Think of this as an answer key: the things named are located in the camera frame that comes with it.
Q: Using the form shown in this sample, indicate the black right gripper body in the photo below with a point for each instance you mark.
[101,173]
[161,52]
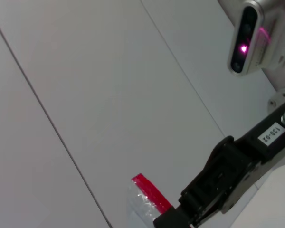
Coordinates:
[223,171]

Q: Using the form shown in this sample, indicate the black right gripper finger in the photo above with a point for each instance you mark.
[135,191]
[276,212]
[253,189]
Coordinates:
[172,217]

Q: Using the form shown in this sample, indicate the red translucent document bag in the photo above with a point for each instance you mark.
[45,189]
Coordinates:
[149,190]

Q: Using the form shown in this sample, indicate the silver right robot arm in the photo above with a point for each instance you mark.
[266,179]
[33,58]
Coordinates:
[279,97]

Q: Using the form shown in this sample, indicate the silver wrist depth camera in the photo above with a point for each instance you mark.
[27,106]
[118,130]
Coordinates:
[248,35]

